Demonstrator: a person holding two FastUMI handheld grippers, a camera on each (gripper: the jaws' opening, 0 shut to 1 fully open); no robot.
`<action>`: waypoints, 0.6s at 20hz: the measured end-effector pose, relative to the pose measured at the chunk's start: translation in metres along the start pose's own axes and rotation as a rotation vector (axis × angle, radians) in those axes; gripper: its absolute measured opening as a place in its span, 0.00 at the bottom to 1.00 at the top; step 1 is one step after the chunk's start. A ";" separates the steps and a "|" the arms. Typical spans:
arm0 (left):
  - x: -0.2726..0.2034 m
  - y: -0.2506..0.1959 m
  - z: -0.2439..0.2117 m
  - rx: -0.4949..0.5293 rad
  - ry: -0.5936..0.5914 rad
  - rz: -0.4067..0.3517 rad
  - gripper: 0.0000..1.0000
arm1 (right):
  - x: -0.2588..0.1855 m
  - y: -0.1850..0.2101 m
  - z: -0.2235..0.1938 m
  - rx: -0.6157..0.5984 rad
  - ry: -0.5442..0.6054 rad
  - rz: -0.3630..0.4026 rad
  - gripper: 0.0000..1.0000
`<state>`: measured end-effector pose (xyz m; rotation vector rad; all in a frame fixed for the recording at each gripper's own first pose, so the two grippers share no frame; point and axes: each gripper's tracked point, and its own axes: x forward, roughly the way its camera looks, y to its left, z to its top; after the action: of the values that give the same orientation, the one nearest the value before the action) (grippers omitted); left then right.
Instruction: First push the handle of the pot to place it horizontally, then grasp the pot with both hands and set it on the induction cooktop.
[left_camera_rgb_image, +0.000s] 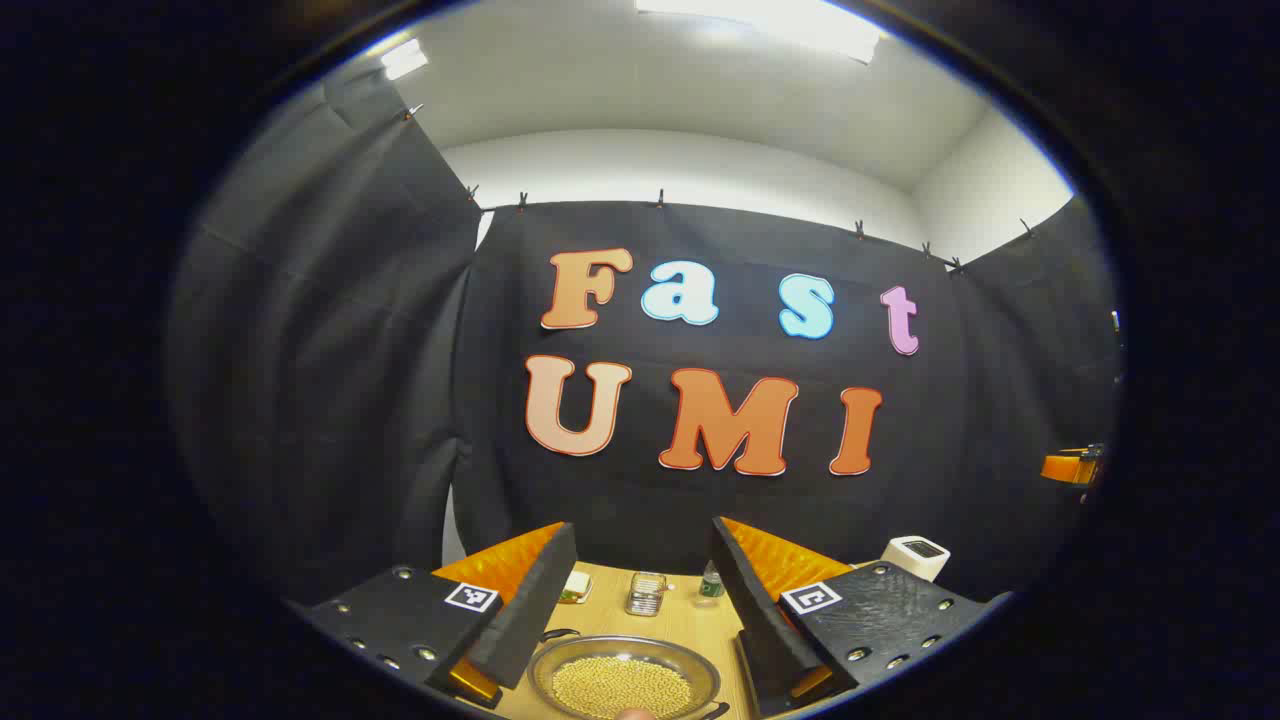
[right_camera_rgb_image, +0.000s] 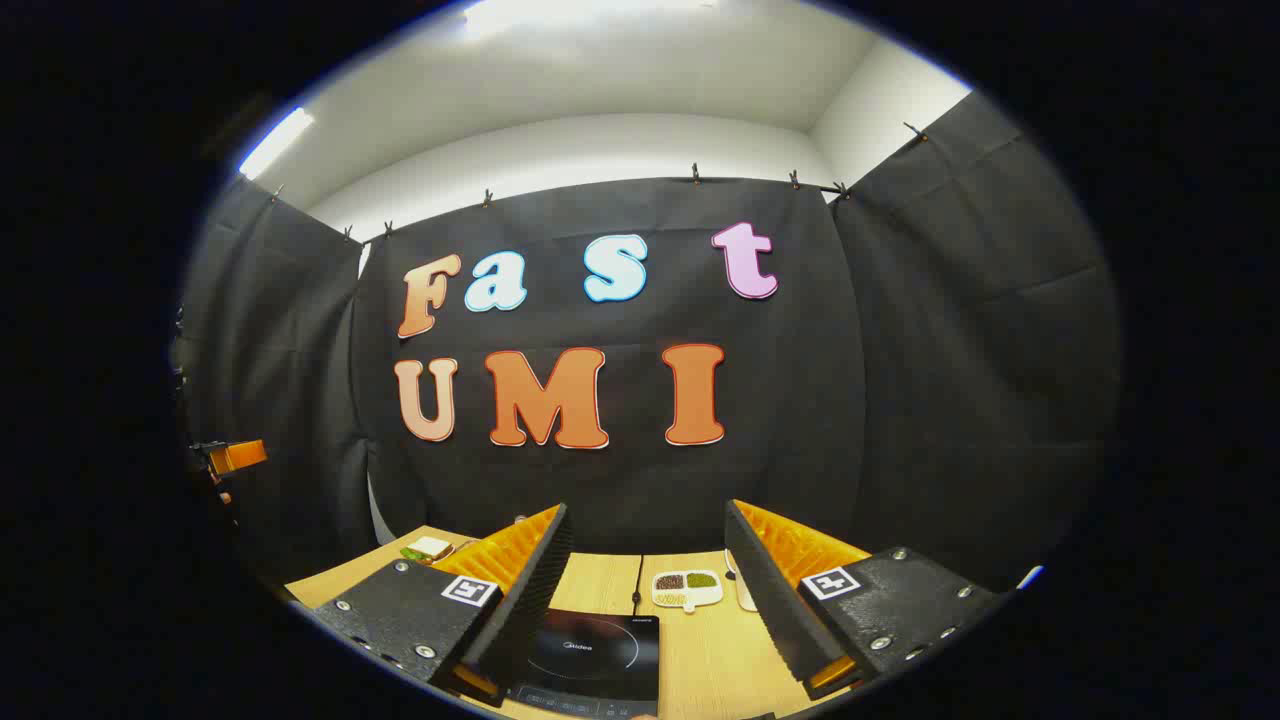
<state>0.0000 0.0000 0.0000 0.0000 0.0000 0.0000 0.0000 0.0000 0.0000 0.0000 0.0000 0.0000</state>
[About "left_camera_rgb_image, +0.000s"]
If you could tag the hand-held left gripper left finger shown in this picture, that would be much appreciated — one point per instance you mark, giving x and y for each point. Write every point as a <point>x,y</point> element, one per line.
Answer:
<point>530,610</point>

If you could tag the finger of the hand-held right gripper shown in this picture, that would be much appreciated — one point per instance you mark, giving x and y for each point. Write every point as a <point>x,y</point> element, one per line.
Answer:
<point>1065,468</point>

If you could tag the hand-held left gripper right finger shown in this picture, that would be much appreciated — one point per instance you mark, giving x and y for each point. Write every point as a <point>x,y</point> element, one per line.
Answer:
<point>760,620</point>

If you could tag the sandwich on white plate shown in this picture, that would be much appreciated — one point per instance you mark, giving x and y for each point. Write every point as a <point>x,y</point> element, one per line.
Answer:
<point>576,587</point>

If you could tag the clear plastic water bottle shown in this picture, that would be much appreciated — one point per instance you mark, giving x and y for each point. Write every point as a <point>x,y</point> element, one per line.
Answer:
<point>711,585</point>

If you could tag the pile of yellow soybeans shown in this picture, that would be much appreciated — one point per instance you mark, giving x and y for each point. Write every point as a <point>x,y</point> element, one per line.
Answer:
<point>620,688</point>

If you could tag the white toaster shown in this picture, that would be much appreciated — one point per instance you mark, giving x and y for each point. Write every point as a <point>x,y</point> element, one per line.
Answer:
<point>912,558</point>

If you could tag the black backdrop cloth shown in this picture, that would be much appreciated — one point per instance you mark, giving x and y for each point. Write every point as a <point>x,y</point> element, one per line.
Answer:
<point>400,350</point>

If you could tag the row of small cloth clips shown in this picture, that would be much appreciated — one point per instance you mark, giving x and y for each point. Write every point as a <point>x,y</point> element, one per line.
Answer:
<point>660,198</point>

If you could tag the ceiling light panel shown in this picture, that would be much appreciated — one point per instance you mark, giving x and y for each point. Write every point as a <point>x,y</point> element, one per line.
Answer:
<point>404,60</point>

